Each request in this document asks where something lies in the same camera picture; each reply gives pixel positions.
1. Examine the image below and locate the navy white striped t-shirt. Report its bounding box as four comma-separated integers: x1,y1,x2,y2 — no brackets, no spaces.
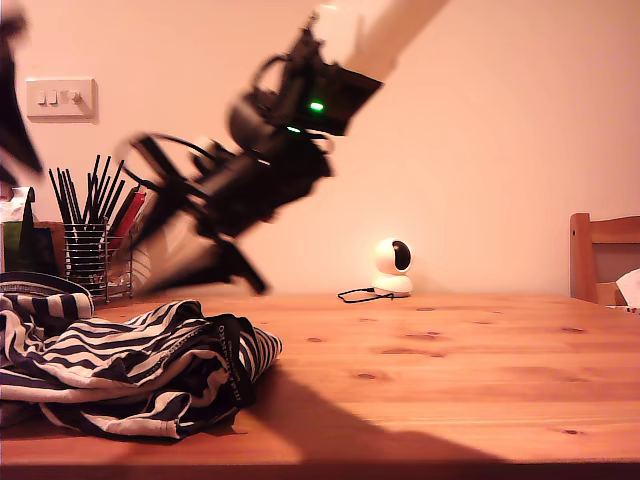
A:
0,271,284,441

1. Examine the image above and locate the red sleeve pack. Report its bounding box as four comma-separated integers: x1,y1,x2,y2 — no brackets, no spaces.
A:
108,185,149,251

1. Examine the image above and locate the thin black stick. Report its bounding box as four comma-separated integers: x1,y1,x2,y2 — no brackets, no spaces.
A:
60,168,80,226
103,179,126,226
48,168,71,226
97,159,126,226
90,156,112,226
66,167,85,226
81,154,101,226

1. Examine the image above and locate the green carton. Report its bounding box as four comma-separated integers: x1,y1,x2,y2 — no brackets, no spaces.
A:
0,185,59,275

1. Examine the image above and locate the brown wooden block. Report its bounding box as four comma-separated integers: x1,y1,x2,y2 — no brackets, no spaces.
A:
34,221,66,276

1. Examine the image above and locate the wooden chair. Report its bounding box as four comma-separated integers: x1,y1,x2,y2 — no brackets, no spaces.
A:
569,212,640,306

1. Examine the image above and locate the white tissue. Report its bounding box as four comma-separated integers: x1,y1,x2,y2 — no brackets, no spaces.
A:
614,268,640,307

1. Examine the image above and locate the white light switch plate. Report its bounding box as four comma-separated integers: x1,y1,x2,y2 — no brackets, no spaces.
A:
25,77,97,123

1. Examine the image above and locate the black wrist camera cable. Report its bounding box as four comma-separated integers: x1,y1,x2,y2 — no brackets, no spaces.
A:
117,130,221,201

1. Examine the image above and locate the wire utensil rack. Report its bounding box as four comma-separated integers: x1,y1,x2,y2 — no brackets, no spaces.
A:
63,219,135,305

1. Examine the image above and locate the black security camera cable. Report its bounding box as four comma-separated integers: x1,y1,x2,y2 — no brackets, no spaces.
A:
337,285,409,304

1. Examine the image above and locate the thin black loop cable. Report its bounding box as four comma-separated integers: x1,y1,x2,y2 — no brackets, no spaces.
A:
252,52,294,101

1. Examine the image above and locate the white dome security camera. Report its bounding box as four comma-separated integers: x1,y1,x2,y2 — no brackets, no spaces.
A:
372,237,415,299

